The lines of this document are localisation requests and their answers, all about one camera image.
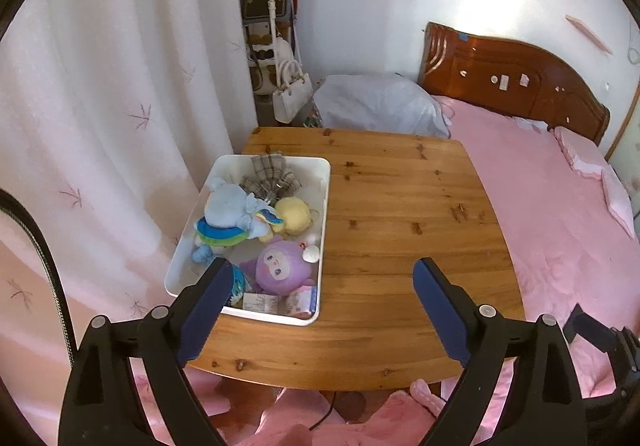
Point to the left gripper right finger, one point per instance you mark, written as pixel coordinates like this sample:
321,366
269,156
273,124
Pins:
544,405

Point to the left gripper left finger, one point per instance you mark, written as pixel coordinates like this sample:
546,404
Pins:
102,405

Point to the white printed small box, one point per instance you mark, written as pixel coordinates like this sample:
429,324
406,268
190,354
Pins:
261,303

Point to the pink tissue pack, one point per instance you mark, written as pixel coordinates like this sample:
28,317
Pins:
301,303

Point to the blue rainbow pony plush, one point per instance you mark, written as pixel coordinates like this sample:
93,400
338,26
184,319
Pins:
230,217

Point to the grey plaid fabric bow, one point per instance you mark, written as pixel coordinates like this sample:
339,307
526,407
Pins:
272,178

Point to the pink bed blanket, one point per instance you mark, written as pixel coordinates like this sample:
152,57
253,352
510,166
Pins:
495,198

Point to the pink pillow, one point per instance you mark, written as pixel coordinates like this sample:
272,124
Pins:
584,157

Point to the purple plush doll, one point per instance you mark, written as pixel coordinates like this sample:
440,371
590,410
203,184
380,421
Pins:
282,267

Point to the white plastic storage bin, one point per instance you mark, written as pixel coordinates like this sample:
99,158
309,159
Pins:
313,173

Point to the yellow plush toy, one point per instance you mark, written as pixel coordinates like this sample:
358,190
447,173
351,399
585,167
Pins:
296,215

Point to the brown wooden headboard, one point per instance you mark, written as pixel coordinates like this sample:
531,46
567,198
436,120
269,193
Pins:
509,77

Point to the grey white pillow bundle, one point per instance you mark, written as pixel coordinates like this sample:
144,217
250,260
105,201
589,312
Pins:
379,103

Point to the white handbag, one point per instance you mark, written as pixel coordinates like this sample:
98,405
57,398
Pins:
294,91

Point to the white cartoon tote bag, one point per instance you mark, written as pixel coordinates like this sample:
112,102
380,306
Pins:
265,59

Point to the small pink wall shelf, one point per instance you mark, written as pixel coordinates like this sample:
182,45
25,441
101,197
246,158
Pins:
586,31

